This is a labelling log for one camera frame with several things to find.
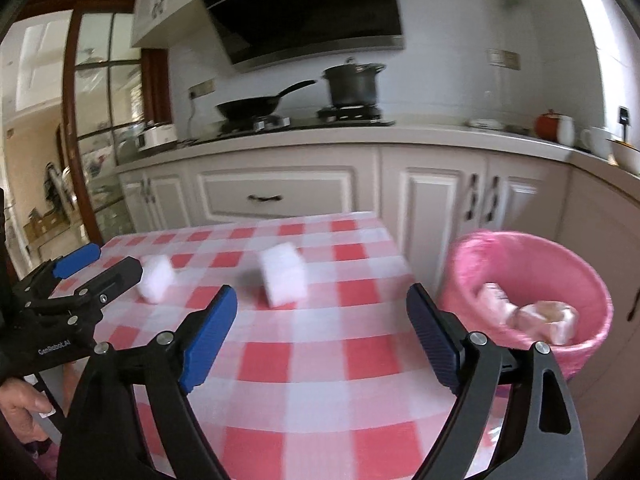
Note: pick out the bin with pink liner bag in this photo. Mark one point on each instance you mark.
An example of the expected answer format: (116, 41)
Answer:
(575, 270)

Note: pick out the orange ceramic pot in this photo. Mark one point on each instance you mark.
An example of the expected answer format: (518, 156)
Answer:
(547, 126)

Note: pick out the black range hood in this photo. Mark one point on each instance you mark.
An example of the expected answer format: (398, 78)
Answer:
(305, 10)

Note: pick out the black gas stove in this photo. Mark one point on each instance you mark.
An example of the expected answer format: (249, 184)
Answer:
(300, 124)

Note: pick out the white bowl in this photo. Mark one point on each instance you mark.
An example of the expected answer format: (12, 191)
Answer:
(627, 157)

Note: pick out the person's left forearm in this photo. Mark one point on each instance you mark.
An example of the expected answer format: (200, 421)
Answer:
(35, 452)

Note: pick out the wooden glass door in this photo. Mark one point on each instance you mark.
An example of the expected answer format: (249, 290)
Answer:
(72, 110)

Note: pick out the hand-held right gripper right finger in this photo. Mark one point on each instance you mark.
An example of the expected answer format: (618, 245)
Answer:
(432, 340)

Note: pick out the white mug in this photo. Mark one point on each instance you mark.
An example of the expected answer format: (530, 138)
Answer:
(597, 141)

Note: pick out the person's left hand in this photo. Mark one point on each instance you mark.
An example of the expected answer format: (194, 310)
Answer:
(22, 405)

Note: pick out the black wok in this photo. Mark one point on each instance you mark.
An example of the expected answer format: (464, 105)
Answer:
(247, 107)

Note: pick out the red white checked tablecloth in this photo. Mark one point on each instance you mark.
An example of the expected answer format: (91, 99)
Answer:
(325, 340)

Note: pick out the white dining chair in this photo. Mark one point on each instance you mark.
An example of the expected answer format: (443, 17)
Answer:
(57, 185)

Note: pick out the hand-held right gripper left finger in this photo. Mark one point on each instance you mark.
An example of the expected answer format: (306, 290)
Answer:
(210, 340)

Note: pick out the wall outlet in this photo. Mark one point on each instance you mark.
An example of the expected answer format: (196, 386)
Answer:
(202, 88)
(504, 59)

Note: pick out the cardboard box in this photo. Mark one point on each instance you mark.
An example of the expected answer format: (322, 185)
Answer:
(40, 225)

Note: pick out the white pitcher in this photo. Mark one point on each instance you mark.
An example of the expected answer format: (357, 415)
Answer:
(566, 132)

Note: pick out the white foam block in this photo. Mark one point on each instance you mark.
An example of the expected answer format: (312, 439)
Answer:
(282, 275)
(156, 280)

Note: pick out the white cabinet drawer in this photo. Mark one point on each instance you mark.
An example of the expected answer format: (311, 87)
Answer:
(280, 185)

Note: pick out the white toaster appliance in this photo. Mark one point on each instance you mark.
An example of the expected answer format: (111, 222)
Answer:
(157, 136)

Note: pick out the black stock pot with lid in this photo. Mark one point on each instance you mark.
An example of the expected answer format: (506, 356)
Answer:
(352, 85)

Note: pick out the white wall cabinet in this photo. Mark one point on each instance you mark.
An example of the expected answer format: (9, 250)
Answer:
(160, 5)

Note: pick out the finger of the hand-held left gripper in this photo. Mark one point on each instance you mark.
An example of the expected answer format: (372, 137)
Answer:
(120, 275)
(77, 259)

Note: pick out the white base cabinet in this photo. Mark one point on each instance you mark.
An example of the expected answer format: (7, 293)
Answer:
(160, 200)
(605, 220)
(435, 195)

